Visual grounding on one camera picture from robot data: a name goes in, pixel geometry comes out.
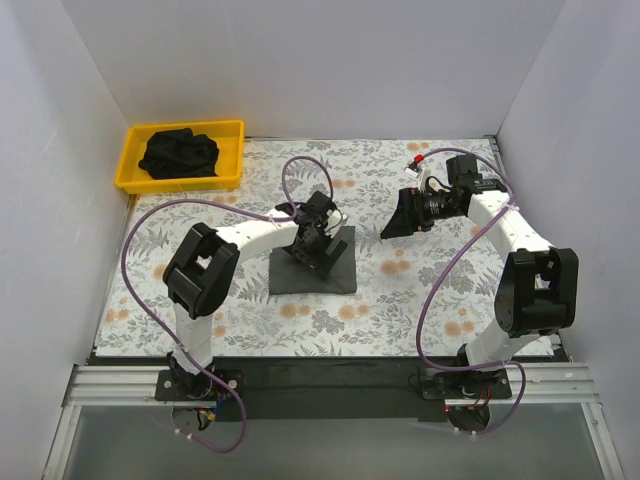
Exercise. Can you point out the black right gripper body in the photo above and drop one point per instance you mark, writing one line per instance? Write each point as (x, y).
(413, 210)

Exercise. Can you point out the floral patterned table mat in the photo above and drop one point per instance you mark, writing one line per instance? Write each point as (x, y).
(432, 291)

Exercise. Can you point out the yellow plastic bin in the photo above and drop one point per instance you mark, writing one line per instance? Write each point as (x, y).
(229, 136)

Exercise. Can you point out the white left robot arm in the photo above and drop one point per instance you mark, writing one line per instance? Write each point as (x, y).
(201, 271)

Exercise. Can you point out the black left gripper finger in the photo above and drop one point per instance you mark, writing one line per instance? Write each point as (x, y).
(311, 258)
(328, 260)

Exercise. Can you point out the dark grey t shirt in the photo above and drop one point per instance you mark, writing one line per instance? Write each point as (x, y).
(288, 276)

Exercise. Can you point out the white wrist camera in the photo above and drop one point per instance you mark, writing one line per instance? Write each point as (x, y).
(334, 222)
(420, 170)

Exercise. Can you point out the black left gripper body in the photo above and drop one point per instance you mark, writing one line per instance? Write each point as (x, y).
(310, 251)

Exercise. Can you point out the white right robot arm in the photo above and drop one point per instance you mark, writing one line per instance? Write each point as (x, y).
(537, 292)

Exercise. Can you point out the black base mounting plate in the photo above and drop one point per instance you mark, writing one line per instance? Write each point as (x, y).
(299, 388)

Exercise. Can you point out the black t shirt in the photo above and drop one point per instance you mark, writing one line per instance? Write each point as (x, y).
(175, 154)

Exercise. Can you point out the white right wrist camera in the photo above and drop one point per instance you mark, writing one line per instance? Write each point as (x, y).
(420, 170)

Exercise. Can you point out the aluminium front rail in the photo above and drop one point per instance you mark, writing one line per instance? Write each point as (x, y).
(546, 383)

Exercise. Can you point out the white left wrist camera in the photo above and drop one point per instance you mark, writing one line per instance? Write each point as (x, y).
(334, 222)

